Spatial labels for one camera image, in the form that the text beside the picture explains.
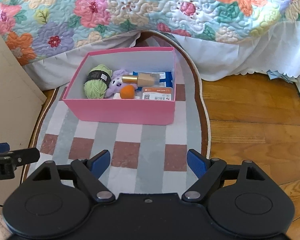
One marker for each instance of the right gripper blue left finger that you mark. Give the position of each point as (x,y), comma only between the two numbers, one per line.
(87,174)

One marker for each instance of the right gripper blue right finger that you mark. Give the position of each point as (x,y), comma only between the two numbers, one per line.
(208,172)

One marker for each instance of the green yarn ball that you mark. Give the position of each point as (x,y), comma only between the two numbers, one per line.
(97,82)

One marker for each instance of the orange makeup sponge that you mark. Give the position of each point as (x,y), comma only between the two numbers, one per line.
(127,92)

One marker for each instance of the clear box orange label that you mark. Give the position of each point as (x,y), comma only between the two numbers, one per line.
(157,93)

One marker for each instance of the purple plush toy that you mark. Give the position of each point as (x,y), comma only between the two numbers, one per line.
(116,83)

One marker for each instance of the blue wet wipes pack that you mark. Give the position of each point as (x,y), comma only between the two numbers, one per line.
(166,79)

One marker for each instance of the foundation bottle gold cap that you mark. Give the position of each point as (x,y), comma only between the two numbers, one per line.
(142,79)

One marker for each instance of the white tissue pack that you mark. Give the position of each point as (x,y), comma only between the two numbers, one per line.
(117,96)

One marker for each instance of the checkered floor rug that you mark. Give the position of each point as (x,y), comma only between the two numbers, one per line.
(144,158)

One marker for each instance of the beige cabinet panel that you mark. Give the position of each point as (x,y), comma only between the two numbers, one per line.
(20,101)

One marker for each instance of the pink fuzzy cloth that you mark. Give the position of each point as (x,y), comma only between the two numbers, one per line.
(4,231)

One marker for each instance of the pink cardboard box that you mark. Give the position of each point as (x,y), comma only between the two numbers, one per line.
(124,111)

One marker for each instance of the floral quilt bedspread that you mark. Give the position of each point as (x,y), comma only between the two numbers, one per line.
(38,29)

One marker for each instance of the white bed skirt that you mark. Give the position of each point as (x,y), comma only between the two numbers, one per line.
(277,50)

